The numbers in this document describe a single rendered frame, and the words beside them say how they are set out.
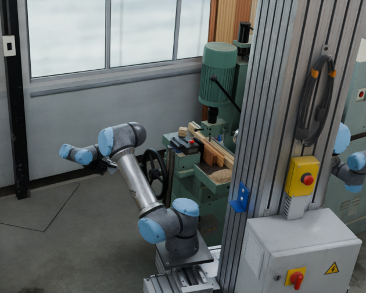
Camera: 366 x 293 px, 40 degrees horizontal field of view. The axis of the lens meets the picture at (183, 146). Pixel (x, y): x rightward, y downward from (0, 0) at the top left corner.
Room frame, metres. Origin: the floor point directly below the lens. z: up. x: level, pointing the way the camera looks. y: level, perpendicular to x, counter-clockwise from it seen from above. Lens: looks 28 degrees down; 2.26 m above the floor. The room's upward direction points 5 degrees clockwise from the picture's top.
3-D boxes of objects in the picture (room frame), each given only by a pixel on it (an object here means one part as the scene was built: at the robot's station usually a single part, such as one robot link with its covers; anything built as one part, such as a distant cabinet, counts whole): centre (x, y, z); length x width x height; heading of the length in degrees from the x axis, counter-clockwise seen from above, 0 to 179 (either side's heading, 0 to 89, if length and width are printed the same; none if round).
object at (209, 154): (2.46, -0.11, 0.94); 0.20 x 0.01 x 0.08; 32
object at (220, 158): (2.48, -0.16, 0.93); 0.24 x 0.01 x 0.06; 32
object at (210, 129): (2.57, -0.17, 1.03); 0.14 x 0.07 x 0.09; 122
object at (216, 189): (2.47, -0.08, 0.87); 0.61 x 0.30 x 0.06; 32
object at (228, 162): (2.45, -0.21, 0.92); 0.55 x 0.02 x 0.04; 32
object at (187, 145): (2.42, -0.01, 0.99); 0.13 x 0.11 x 0.06; 32
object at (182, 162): (2.42, -0.01, 0.92); 0.15 x 0.13 x 0.09; 32
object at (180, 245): (1.78, -0.04, 0.87); 0.15 x 0.15 x 0.10
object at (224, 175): (2.27, -0.23, 0.92); 0.14 x 0.09 x 0.04; 122
